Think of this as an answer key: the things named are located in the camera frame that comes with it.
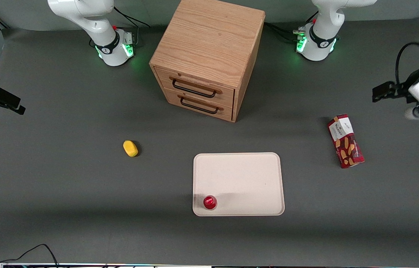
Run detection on black base cables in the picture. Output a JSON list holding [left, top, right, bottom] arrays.
[[89, 6, 151, 48], [264, 11, 319, 44]]

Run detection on beige plastic tray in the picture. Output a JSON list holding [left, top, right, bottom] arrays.
[[193, 152, 285, 217]]

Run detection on black right base cables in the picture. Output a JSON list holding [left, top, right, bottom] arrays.
[[89, 6, 151, 48]]

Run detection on wooden drawer with black handle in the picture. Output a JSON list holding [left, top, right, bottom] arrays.
[[164, 88, 233, 122], [154, 67, 235, 109]]

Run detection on yellow sponge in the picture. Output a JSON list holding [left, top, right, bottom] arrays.
[[123, 140, 139, 157]]

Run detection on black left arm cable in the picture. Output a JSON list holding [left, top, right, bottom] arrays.
[[395, 42, 419, 85]]

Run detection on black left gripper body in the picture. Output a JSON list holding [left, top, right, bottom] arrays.
[[393, 66, 419, 103]]

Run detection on black left base cables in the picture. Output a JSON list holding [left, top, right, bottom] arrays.
[[264, 11, 319, 44]]

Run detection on wooden two-drawer cabinet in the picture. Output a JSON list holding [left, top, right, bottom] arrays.
[[149, 0, 266, 123]]

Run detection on black floor cable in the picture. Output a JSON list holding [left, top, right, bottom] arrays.
[[0, 244, 59, 268]]

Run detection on red cookie box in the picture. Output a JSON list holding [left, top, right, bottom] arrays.
[[326, 114, 365, 169]]

